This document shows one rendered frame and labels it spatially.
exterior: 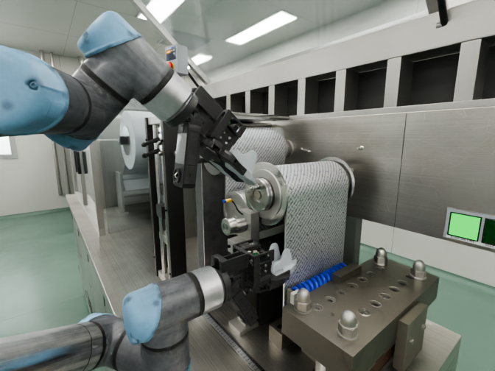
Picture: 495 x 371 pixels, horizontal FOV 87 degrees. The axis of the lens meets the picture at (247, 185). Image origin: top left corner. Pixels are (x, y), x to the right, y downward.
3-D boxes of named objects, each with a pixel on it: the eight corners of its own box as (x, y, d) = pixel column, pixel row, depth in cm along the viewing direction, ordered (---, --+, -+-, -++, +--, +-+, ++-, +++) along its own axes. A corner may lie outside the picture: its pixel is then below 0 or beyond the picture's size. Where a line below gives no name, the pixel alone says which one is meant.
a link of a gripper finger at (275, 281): (295, 272, 54) (262, 286, 49) (295, 279, 55) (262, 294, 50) (279, 263, 58) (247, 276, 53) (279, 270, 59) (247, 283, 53)
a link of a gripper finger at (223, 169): (254, 164, 59) (233, 138, 53) (241, 186, 58) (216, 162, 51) (244, 162, 61) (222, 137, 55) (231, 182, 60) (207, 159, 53)
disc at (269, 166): (245, 218, 67) (244, 160, 65) (247, 218, 68) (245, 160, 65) (287, 232, 56) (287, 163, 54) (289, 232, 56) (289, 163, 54)
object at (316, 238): (283, 293, 61) (284, 216, 57) (341, 263, 75) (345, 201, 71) (284, 294, 60) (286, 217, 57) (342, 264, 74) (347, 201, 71)
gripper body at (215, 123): (250, 131, 50) (205, 82, 43) (225, 167, 48) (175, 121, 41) (227, 131, 56) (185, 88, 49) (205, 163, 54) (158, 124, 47)
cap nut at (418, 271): (406, 275, 67) (409, 259, 66) (412, 271, 69) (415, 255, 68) (423, 282, 64) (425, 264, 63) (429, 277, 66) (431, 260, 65)
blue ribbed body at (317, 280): (286, 298, 61) (287, 285, 60) (340, 270, 74) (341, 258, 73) (298, 306, 58) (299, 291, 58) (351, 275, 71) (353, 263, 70)
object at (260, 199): (244, 202, 63) (249, 174, 61) (251, 202, 64) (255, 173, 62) (265, 216, 58) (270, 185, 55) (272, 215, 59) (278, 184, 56)
